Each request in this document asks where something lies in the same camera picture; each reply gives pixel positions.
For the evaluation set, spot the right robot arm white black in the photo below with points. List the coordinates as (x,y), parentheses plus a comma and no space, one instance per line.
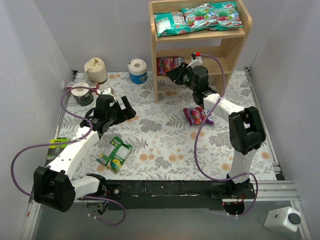
(246,131)

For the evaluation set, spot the red and white small box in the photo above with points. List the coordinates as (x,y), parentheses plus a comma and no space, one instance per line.
(71,84)

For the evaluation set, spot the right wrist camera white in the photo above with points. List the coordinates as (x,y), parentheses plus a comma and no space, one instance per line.
(196,60)

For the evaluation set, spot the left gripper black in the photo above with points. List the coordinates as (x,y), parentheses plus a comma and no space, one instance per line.
(120,110)

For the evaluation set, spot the white plastic jug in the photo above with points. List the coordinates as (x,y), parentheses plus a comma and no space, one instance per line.
(283,220)

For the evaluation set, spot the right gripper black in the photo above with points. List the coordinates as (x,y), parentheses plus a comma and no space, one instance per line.
(182,76)

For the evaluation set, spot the teal mint candy bag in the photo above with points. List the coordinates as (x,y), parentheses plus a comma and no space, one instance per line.
(200,18)
(228,17)

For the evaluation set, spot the green black razor box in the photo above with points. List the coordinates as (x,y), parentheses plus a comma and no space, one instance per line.
(55,150)

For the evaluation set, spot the purple berries candy bag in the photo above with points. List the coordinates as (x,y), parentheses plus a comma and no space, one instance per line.
(167,63)
(195,116)

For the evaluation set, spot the teal mint candy bag front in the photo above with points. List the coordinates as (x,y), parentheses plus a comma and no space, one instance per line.
(228,17)

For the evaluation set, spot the teal candy bag white back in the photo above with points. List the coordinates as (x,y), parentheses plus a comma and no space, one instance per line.
(170,24)

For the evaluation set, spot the wooden two-tier shelf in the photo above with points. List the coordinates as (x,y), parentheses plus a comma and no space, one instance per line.
(226,45)

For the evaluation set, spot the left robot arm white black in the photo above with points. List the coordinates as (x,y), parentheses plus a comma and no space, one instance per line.
(54,185)

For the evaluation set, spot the dark green wrapped tissue roll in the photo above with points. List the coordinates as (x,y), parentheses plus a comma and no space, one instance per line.
(82,94)

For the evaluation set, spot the blue wrapped tissue roll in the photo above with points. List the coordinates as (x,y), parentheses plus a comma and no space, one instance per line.
(137,71)

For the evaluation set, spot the green snack bag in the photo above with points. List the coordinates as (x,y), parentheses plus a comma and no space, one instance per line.
(115,154)

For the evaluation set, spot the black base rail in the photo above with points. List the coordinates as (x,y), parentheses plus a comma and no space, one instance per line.
(173,194)

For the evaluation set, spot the beige wrapped tissue roll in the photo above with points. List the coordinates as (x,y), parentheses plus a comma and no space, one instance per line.
(96,71)

